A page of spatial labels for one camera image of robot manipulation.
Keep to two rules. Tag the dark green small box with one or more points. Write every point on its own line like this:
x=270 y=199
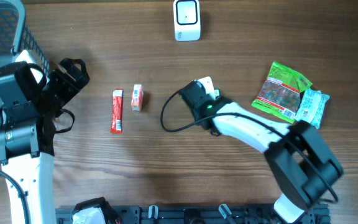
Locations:
x=217 y=92

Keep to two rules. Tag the red stick packet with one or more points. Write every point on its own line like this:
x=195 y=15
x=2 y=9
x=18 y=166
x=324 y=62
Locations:
x=116 y=123

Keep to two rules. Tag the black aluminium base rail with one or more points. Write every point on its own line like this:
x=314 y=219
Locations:
x=246 y=214

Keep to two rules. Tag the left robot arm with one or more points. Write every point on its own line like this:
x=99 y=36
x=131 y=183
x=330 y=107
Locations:
x=31 y=100

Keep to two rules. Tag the red Kleenex tissue pack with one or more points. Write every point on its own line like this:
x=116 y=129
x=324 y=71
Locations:
x=137 y=97

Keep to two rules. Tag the green snack bag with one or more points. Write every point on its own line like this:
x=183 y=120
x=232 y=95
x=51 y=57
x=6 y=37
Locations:
x=280 y=95

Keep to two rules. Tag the white barcode scanner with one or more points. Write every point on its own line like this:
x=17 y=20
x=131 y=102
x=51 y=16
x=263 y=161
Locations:
x=187 y=20

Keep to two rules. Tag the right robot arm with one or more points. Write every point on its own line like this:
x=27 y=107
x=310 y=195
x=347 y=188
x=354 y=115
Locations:
x=302 y=163

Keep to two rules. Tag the pale teal wipes packet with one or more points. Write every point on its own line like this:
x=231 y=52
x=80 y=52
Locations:
x=312 y=107

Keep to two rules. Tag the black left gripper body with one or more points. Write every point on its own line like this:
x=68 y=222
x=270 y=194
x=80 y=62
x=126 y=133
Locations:
x=59 y=89

